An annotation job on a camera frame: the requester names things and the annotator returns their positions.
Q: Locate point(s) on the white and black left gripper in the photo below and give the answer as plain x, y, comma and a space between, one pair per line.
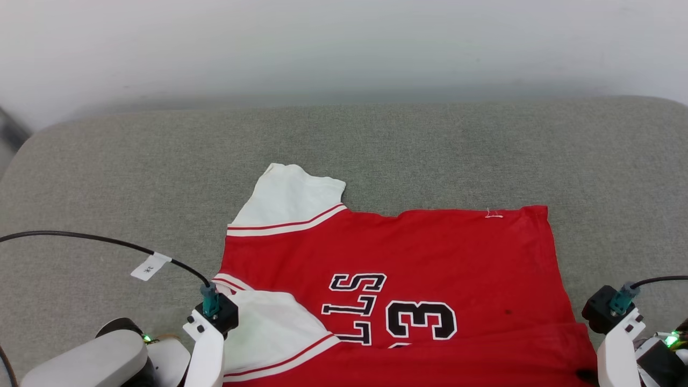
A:
207, 355

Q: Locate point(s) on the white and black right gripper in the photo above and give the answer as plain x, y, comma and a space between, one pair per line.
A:
618, 355

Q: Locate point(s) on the red and white jersey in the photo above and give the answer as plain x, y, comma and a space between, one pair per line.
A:
430, 269

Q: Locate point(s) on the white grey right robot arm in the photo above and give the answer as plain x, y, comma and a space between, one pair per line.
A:
674, 338

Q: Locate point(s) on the grey fabric sofa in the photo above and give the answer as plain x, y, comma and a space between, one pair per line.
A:
376, 150

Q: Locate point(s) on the grey metal bar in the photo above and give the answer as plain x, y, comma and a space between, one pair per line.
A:
11, 131

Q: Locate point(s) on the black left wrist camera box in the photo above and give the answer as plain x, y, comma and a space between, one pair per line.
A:
223, 314

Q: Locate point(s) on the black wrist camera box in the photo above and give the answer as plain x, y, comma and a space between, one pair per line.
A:
596, 312
223, 314

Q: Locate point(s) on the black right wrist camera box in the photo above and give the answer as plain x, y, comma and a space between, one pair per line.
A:
596, 312

